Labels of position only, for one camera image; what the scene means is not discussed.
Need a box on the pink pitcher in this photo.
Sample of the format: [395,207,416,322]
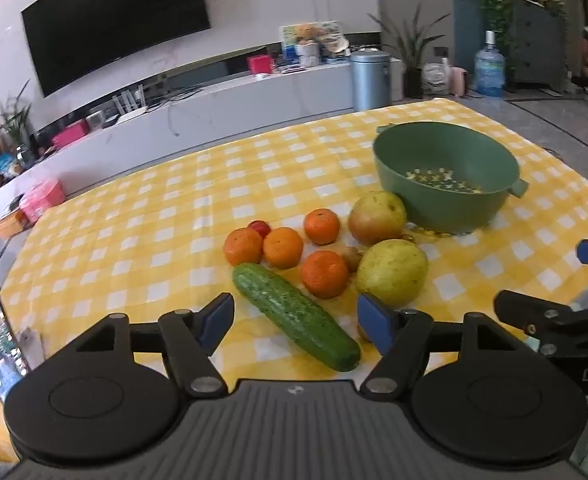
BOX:
[449,66,470,97]

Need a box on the silver blue trash can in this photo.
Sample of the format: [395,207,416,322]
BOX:
[350,50,392,111]

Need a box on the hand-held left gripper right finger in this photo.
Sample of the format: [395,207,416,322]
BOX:
[356,292,545,401]

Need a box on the black flat television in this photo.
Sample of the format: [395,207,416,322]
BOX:
[21,0,211,98]

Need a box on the green colander bowl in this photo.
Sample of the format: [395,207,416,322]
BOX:
[372,121,530,235]

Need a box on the small red pink box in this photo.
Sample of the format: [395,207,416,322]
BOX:
[247,54,275,77]

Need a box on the pile of snack packages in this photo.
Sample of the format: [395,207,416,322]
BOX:
[280,21,352,67]

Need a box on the white television cabinet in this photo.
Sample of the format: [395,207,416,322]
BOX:
[0,52,405,231]

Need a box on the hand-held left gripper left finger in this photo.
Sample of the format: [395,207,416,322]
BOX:
[44,291,236,400]

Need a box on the potted long-leaf plant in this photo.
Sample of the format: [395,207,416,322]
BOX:
[369,2,452,100]

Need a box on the green cucumber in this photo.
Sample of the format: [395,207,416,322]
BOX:
[232,263,362,373]

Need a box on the red yellow apple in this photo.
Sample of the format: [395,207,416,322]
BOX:
[349,191,407,246]

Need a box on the yellow checked tablecloth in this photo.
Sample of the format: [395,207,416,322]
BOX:
[0,97,588,463]

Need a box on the white plastic bag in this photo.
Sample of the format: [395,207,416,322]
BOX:
[421,62,450,97]

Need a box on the pink storage box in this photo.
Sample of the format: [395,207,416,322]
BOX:
[51,120,90,150]

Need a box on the white router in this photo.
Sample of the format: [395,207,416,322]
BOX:
[111,87,149,122]

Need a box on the orange mandarin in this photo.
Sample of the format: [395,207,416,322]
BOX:
[263,227,305,269]
[224,227,265,267]
[300,250,350,299]
[303,208,341,246]

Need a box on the pink patterned box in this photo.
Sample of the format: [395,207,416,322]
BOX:
[18,179,67,223]

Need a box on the yellow green pear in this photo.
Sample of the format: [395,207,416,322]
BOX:
[356,239,429,309]

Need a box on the grey drawer cabinet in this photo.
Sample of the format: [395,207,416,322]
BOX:
[511,0,567,86]

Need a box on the blue water jug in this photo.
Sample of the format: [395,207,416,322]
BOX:
[474,30,506,98]

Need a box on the orange cardboard box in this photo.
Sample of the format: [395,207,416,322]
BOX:
[0,210,28,239]

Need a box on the small green houseplant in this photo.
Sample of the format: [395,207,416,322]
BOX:
[0,80,37,166]

